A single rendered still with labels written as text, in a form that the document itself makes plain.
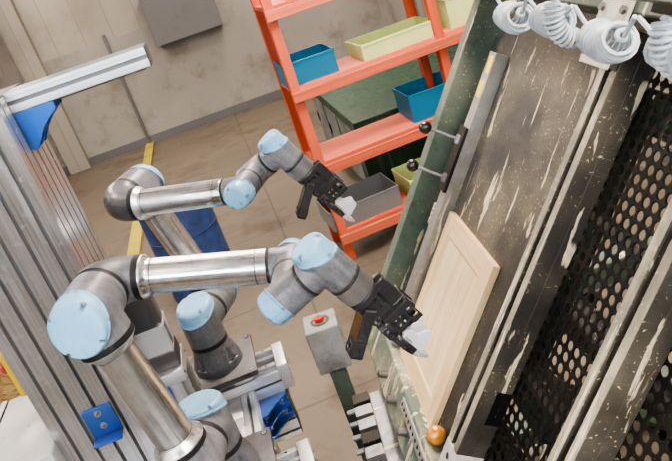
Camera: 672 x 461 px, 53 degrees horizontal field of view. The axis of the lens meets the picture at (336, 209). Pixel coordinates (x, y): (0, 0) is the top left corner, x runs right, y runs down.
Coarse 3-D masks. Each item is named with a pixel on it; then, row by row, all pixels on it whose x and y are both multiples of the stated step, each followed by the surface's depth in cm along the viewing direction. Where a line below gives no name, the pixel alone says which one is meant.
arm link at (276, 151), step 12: (276, 132) 183; (264, 144) 182; (276, 144) 182; (288, 144) 184; (264, 156) 185; (276, 156) 183; (288, 156) 183; (300, 156) 185; (276, 168) 186; (288, 168) 185
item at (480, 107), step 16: (496, 64) 185; (480, 80) 190; (496, 80) 186; (480, 96) 188; (480, 112) 189; (480, 128) 191; (464, 144) 192; (464, 160) 194; (464, 176) 196; (448, 192) 197; (448, 208) 199; (432, 224) 202; (432, 240) 202; (432, 256) 204; (416, 272) 206; (416, 288) 207
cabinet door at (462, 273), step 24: (456, 216) 193; (456, 240) 187; (432, 264) 201; (456, 264) 184; (480, 264) 169; (432, 288) 197; (456, 288) 181; (480, 288) 166; (432, 312) 193; (456, 312) 178; (480, 312) 166; (432, 336) 189; (456, 336) 174; (408, 360) 202; (432, 360) 186; (456, 360) 171; (432, 384) 182; (432, 408) 178
